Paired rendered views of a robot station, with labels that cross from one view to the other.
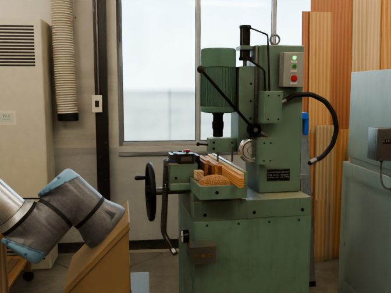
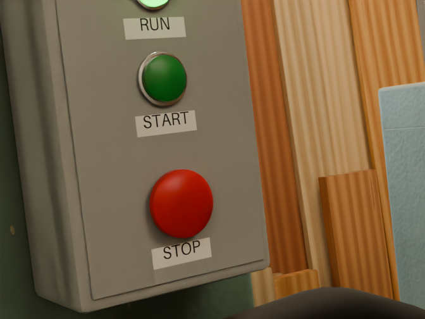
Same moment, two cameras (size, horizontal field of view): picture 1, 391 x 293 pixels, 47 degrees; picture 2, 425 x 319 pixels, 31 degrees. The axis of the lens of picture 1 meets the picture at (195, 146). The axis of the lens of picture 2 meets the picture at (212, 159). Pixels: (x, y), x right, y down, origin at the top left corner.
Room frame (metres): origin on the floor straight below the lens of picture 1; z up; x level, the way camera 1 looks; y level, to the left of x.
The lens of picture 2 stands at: (1.81, -0.36, 1.40)
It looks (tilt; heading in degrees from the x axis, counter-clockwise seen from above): 3 degrees down; 340
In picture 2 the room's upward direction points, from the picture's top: 7 degrees counter-clockwise
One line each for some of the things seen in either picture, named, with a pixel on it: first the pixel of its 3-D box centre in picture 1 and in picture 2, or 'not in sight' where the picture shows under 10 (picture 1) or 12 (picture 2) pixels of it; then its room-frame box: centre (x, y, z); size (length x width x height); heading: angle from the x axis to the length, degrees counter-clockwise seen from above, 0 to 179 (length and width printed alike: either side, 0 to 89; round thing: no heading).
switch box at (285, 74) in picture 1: (291, 70); (134, 117); (2.16, -0.45, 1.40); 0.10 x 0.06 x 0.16; 102
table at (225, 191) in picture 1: (198, 179); not in sight; (2.18, -0.01, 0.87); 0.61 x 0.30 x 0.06; 12
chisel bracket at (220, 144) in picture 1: (221, 146); not in sight; (2.24, -0.13, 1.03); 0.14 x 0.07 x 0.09; 102
